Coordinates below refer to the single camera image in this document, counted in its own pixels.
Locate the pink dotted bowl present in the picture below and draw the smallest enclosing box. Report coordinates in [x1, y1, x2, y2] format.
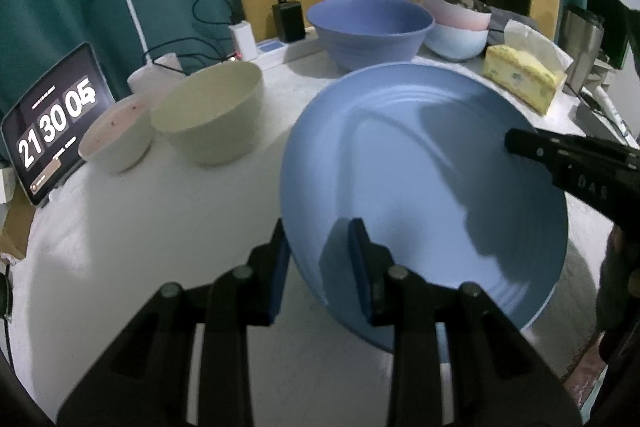
[78, 94, 153, 174]

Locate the light blue bowl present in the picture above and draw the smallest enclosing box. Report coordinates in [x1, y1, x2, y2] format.
[425, 22, 489, 61]

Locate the white tube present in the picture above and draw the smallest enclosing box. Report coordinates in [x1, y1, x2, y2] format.
[592, 84, 632, 138]

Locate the tablet showing clock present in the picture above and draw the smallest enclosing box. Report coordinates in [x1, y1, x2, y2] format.
[0, 42, 115, 208]

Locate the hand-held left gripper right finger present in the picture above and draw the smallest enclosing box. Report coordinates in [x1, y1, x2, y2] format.
[347, 217, 583, 427]

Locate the large blue bowl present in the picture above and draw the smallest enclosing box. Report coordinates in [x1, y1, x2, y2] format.
[306, 0, 434, 72]

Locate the beige bowl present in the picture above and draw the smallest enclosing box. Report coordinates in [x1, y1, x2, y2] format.
[150, 60, 264, 166]

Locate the black white-charger cable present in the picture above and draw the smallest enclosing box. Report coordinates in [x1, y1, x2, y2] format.
[192, 0, 247, 38]

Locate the stainless steel tumbler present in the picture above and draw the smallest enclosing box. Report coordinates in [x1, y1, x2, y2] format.
[557, 5, 606, 92]

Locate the black monitor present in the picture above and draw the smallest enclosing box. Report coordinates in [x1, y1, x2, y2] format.
[585, 0, 634, 71]

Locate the white charger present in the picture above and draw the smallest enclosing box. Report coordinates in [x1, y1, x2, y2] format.
[229, 21, 259, 60]

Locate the wide green curtain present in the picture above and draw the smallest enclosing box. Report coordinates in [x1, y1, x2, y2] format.
[0, 0, 246, 128]

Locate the grey cloth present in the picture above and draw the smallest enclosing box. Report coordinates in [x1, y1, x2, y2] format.
[487, 7, 539, 46]

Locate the person's right forearm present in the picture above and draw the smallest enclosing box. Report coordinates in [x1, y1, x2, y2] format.
[595, 224, 640, 364]

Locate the yellow tissue box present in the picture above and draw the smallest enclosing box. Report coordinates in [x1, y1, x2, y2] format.
[482, 44, 568, 116]

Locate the black lamp cable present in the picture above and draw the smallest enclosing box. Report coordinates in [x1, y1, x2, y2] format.
[142, 38, 237, 68]

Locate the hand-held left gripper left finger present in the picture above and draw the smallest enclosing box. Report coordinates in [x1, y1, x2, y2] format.
[55, 217, 292, 427]

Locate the cardboard box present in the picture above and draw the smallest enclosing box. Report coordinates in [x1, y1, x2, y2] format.
[0, 192, 37, 261]

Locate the white power strip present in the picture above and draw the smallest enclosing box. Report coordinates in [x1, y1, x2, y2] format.
[235, 29, 322, 71]

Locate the black charger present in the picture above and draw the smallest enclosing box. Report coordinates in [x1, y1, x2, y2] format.
[272, 0, 307, 44]

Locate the blue plate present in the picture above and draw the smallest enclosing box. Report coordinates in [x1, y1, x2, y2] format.
[280, 62, 569, 354]

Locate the white tissue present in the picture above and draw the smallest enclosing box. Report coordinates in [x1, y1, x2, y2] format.
[504, 19, 575, 72]

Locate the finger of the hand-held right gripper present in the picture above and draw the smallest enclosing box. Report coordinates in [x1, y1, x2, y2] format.
[504, 128, 640, 166]

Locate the plain pink bowl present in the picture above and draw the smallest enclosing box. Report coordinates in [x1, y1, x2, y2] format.
[417, 0, 493, 32]

